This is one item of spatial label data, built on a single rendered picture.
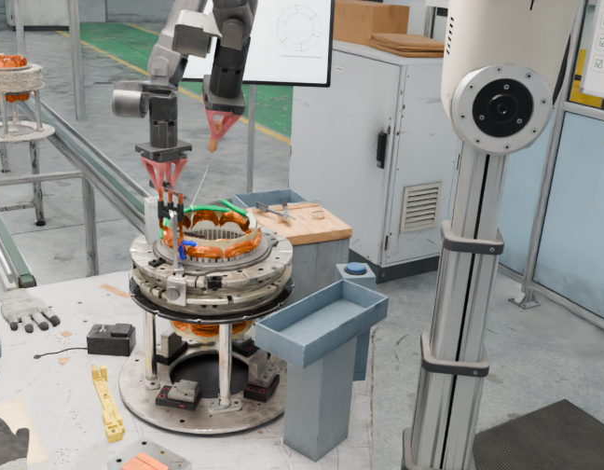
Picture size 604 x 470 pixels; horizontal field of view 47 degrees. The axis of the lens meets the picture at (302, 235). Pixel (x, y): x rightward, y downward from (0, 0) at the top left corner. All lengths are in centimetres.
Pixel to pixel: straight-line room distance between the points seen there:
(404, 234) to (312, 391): 260
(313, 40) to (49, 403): 143
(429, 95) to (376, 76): 28
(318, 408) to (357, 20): 302
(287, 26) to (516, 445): 170
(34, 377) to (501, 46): 114
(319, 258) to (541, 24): 74
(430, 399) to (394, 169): 228
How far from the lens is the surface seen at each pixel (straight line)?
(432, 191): 382
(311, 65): 239
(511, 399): 307
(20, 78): 343
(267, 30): 238
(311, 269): 161
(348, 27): 410
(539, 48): 118
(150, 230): 141
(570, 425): 299
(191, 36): 122
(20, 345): 175
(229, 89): 125
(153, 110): 145
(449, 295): 136
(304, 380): 127
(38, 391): 158
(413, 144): 366
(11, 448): 141
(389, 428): 277
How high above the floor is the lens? 165
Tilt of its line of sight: 22 degrees down
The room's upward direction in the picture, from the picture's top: 3 degrees clockwise
